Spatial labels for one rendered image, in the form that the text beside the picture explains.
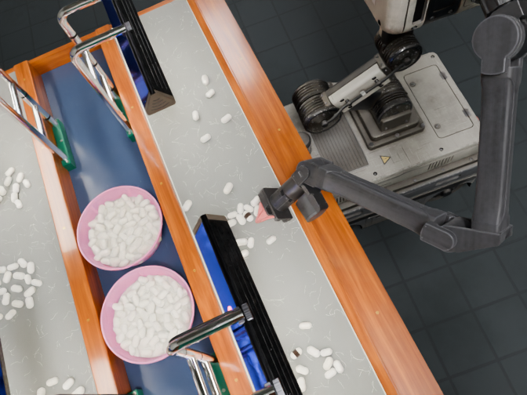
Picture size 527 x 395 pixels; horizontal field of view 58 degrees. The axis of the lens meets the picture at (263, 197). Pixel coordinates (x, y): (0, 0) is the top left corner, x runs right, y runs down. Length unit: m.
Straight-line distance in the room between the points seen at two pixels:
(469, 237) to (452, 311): 1.12
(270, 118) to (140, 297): 0.67
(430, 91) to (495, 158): 0.98
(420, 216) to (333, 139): 0.80
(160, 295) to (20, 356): 0.43
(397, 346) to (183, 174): 0.80
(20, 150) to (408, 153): 1.35
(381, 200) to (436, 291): 1.07
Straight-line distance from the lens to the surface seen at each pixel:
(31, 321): 1.56
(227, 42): 1.71
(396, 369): 1.27
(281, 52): 2.65
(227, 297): 0.98
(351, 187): 1.12
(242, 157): 1.48
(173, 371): 1.43
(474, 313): 2.13
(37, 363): 1.53
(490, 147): 0.97
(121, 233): 1.50
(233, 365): 1.29
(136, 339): 1.40
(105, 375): 1.40
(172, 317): 1.39
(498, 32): 0.94
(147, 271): 1.42
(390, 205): 1.08
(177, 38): 1.82
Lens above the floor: 2.03
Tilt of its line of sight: 66 degrees down
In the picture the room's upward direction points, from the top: 20 degrees counter-clockwise
